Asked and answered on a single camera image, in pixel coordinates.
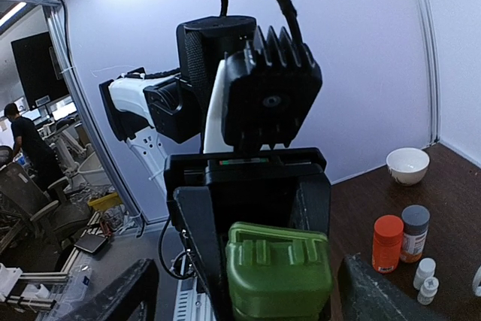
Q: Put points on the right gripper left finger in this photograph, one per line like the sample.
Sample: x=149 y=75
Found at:
x=136 y=287

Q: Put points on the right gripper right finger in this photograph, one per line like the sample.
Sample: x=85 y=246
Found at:
x=368 y=295

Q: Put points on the orange pill bottle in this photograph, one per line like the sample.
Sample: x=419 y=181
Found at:
x=387 y=242

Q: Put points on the grey lid pill bottle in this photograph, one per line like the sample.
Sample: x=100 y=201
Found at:
x=416 y=220

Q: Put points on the white mug yellow inside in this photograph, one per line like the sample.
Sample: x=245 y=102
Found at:
x=476 y=283

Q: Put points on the right aluminium frame post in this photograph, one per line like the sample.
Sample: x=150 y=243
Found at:
x=432 y=67

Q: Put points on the black monitor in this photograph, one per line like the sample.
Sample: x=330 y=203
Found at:
x=39 y=70

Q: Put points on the aluminium front rail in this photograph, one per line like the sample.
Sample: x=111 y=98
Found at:
x=192 y=302

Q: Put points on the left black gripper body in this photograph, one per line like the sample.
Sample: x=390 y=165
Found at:
x=258 y=189

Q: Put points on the small white bowl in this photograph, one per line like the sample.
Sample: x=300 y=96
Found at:
x=407 y=165

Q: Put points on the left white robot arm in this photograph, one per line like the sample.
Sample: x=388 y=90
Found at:
x=164 y=114

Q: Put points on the left aluminium frame post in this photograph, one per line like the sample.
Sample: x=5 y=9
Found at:
x=57 y=22

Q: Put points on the green weekly pill organizer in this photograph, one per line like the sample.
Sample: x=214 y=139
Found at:
x=277 y=273

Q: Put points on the person in black shirt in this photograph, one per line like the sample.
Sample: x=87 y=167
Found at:
x=40 y=154

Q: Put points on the grey office chair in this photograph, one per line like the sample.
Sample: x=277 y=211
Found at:
x=59 y=221

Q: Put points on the shorter small white bottle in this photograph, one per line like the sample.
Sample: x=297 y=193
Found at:
x=428 y=290

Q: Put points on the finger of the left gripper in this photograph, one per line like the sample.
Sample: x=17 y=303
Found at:
x=196 y=218
x=311 y=204

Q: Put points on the aluminium frame post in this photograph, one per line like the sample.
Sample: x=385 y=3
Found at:
x=57 y=22
x=432 y=67

